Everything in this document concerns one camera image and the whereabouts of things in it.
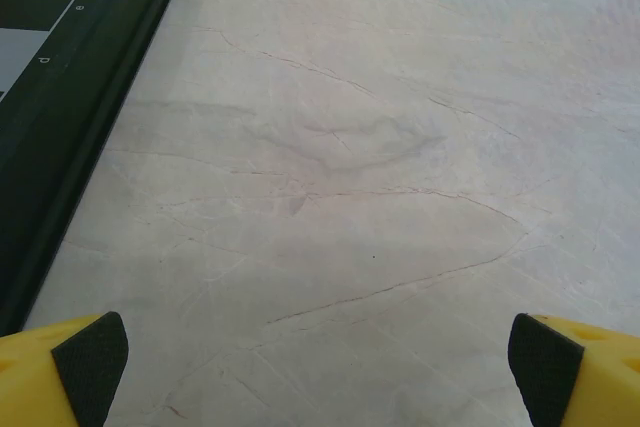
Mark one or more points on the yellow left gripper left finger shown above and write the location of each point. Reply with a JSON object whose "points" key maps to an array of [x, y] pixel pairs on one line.
{"points": [[30, 382]]}

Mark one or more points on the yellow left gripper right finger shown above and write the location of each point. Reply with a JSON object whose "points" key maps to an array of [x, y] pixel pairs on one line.
{"points": [[600, 382]]}

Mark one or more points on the black and grey chessboard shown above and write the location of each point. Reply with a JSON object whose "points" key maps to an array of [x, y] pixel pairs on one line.
{"points": [[75, 72]]}

